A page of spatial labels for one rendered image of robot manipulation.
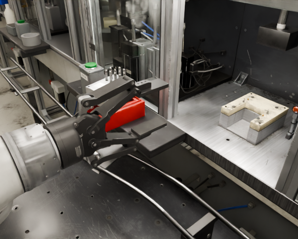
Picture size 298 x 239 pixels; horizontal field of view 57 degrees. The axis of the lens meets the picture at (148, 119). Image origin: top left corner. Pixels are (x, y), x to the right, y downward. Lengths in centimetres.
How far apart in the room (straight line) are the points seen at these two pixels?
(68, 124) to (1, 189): 12
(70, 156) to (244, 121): 62
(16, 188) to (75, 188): 60
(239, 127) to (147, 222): 40
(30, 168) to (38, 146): 3
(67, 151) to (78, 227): 50
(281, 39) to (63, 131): 58
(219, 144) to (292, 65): 42
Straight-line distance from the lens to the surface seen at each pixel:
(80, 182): 102
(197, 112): 94
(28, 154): 40
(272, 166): 78
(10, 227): 97
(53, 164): 42
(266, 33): 81
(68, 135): 42
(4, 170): 40
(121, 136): 51
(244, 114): 91
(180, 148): 118
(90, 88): 85
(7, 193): 41
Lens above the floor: 139
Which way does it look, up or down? 33 degrees down
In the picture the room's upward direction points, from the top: straight up
